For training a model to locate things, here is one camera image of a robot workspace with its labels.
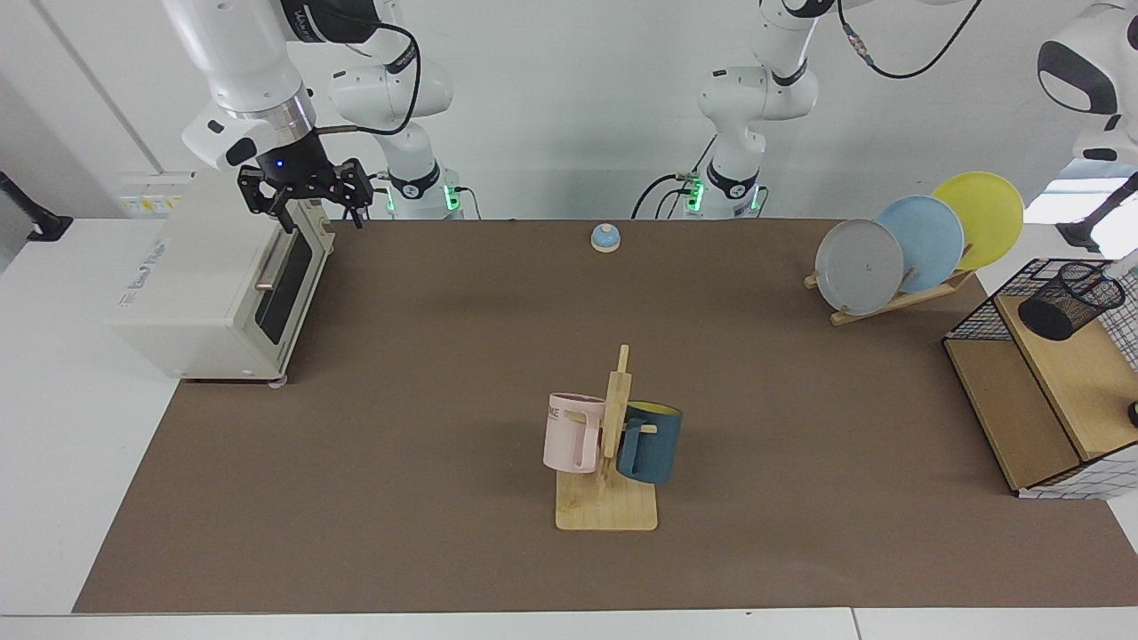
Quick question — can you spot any dark teal cup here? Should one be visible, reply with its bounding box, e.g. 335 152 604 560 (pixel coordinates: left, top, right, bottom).
615 401 684 486

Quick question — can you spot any yellow plate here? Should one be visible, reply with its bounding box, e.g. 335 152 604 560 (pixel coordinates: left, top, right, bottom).
931 171 1026 273

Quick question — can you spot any pink cup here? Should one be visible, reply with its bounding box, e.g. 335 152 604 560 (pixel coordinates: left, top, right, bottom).
542 391 608 476

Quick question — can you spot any black mesh pen holder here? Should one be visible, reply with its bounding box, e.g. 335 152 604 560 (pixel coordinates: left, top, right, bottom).
1017 261 1126 344

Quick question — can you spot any white wall socket box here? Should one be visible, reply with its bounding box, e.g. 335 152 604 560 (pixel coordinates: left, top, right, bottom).
117 171 196 220

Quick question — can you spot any light blue plate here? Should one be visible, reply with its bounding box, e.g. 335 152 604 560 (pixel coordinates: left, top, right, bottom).
875 195 966 295

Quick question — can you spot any wooden cup stand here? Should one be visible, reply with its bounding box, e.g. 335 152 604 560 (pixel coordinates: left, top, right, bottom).
555 344 660 532

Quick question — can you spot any pale toaster oven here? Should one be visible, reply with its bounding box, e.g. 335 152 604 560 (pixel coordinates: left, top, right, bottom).
111 169 337 388

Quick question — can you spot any brown table cloth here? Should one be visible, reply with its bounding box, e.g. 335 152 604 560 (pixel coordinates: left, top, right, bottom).
72 219 1138 615

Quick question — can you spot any wooden plate rack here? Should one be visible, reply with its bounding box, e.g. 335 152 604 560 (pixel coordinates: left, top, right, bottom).
804 266 976 328

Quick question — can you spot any grey plate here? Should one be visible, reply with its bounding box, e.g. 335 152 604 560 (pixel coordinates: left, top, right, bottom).
814 218 906 317

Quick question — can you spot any black base cable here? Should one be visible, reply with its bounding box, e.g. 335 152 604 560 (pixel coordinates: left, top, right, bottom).
630 133 717 221

